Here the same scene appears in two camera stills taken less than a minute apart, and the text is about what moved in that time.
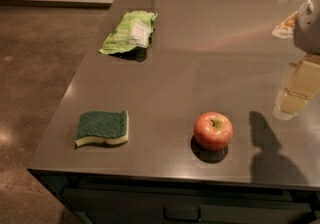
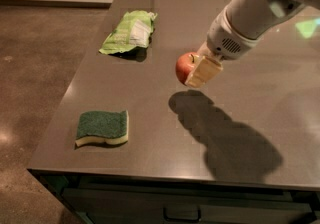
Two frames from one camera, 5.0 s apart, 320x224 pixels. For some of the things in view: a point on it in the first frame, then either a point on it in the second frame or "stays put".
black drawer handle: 183,218 stays put
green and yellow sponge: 109,127 stays put
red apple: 212,131 → 184,65
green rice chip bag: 132,33 stays put
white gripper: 307,31 → 224,39
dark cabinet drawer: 152,205 stays put
